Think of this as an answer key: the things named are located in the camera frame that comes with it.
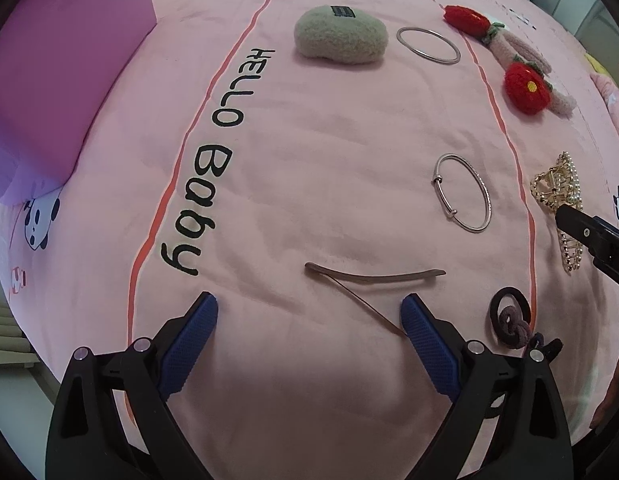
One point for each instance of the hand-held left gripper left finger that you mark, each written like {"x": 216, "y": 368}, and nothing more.
{"x": 192, "y": 332}

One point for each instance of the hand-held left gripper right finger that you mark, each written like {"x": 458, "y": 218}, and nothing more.
{"x": 424, "y": 332}

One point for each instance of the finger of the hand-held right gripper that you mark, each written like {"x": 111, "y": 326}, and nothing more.
{"x": 597, "y": 242}

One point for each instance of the gold pearl claw clip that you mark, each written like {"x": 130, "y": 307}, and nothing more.
{"x": 552, "y": 187}

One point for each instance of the long brown hair clip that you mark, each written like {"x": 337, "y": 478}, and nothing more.
{"x": 369, "y": 279}

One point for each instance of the purple plastic basket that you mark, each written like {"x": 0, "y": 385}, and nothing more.
{"x": 64, "y": 60}

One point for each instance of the person's right hand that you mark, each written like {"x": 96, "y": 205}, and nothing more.
{"x": 614, "y": 400}

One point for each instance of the adjustable silver bangle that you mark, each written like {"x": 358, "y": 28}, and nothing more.
{"x": 484, "y": 185}

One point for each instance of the white radiator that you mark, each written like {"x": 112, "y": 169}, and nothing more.
{"x": 2, "y": 332}

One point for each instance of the pink printed blanket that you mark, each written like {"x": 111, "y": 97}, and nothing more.
{"x": 314, "y": 160}

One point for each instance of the plain silver bangle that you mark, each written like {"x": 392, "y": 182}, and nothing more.
{"x": 407, "y": 42}

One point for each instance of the grey plush hair clip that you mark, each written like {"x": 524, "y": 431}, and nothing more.
{"x": 339, "y": 35}

